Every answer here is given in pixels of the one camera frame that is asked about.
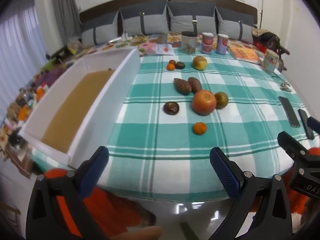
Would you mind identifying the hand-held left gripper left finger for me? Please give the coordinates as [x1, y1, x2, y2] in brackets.
[26, 146, 110, 240]

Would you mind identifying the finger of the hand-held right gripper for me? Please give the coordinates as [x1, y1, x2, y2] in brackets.
[277, 131, 313, 167]
[307, 117, 320, 132]

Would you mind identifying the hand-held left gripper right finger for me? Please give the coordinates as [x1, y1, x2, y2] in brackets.
[209, 147, 293, 240]

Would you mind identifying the bright orange tangerine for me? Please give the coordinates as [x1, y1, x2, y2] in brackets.
[193, 122, 207, 135]

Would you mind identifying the green orange tangerine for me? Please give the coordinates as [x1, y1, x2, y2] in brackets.
[214, 91, 229, 109]

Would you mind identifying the large orange tomato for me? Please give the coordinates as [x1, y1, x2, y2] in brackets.
[192, 90, 217, 116]

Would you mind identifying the dark brown round fruit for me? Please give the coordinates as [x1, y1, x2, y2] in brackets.
[163, 101, 180, 115]

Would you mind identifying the white box with brown base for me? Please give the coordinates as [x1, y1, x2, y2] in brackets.
[19, 47, 141, 167]

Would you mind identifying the spotted sweet potato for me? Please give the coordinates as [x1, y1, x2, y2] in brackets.
[174, 78, 192, 95]

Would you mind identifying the slim black remote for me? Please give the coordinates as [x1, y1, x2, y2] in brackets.
[298, 109, 315, 140]

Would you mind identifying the black remote control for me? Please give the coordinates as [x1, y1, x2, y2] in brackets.
[278, 96, 300, 128]

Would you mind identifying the person's orange knit clothing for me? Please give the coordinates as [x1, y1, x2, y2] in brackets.
[44, 169, 310, 240]

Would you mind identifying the green white plaid blanket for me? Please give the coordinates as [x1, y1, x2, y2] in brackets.
[32, 47, 320, 202]

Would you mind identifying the clear printed box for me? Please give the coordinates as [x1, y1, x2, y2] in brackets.
[262, 49, 279, 74]

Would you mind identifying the person's bare leg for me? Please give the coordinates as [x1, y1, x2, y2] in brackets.
[110, 226, 163, 240]

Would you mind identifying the smooth sweet potato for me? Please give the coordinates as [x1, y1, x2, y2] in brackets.
[188, 77, 202, 93]

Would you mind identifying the row of colourful bedside clutter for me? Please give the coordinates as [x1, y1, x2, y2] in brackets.
[0, 40, 84, 178]

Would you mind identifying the orange book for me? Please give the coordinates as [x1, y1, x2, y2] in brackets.
[229, 45, 261, 64]

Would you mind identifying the yellow green round fruit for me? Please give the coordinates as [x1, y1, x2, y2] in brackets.
[192, 56, 208, 71]

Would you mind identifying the red labelled can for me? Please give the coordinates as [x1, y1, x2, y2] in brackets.
[201, 32, 214, 55]

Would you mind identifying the colourful printed bedsheet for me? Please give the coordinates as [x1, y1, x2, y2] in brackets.
[82, 31, 263, 57]

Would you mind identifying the clear jar with black lid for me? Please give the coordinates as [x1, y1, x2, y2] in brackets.
[181, 31, 196, 55]

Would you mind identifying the white paper packet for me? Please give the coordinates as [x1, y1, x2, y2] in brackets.
[155, 43, 174, 55]

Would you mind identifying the sheer white curtain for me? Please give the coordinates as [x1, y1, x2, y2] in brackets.
[0, 5, 48, 110]

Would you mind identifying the grey curtain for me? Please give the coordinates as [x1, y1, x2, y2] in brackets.
[32, 0, 80, 55]

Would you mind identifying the grey pillow with strap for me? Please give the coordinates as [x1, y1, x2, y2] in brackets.
[81, 11, 120, 48]
[215, 5, 254, 43]
[166, 1, 218, 34]
[119, 5, 168, 36]

